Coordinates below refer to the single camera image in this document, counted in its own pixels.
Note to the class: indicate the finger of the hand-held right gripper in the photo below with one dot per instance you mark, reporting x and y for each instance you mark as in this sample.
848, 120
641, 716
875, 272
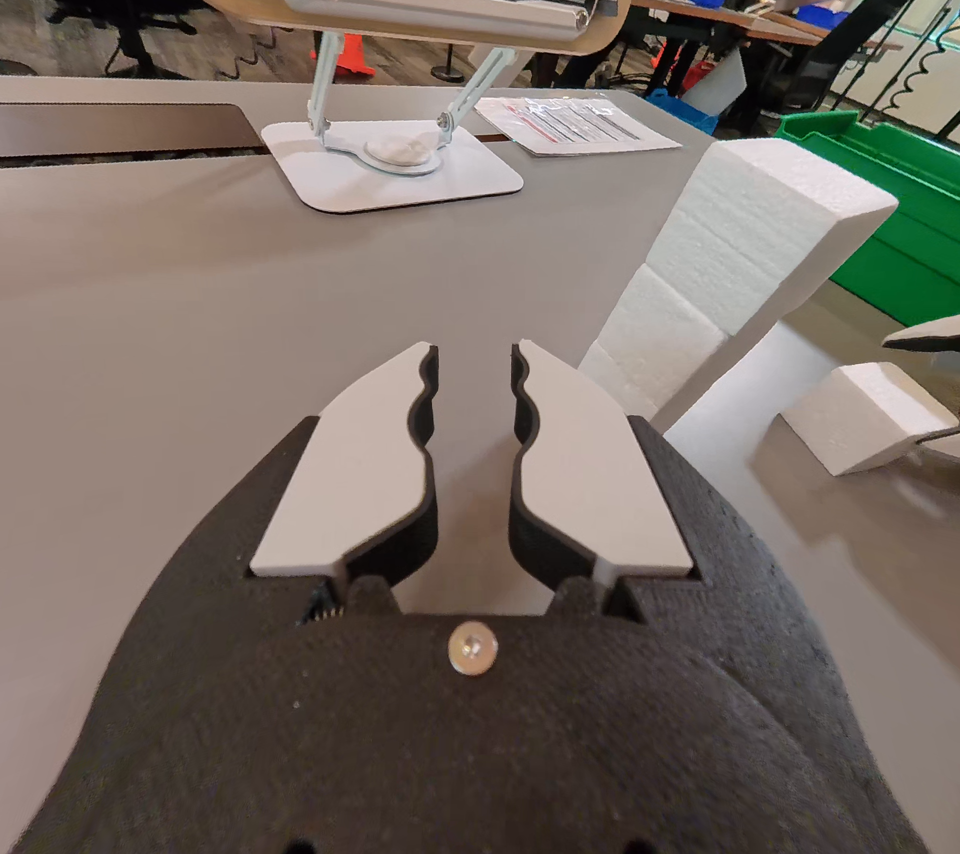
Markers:
946, 447
934, 332

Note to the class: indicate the wooden document stand white base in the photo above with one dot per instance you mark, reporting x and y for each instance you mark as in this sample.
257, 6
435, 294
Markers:
405, 190

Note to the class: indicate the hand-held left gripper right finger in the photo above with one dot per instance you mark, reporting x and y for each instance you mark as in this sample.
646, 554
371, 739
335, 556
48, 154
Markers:
600, 494

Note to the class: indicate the orange traffic cone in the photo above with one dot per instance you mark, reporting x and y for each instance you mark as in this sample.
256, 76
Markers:
354, 58

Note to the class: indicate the laminated instruction sheet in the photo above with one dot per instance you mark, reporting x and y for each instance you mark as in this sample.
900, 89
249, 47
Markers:
577, 126

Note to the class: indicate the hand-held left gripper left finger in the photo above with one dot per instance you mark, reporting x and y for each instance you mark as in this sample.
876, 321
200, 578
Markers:
352, 479

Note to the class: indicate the green plastic bin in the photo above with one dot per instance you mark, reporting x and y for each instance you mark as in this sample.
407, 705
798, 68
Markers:
900, 253

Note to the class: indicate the black office chair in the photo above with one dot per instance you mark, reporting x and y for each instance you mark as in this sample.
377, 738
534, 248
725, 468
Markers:
139, 40

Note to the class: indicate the white putty lump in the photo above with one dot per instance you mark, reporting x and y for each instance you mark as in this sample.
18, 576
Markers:
397, 150

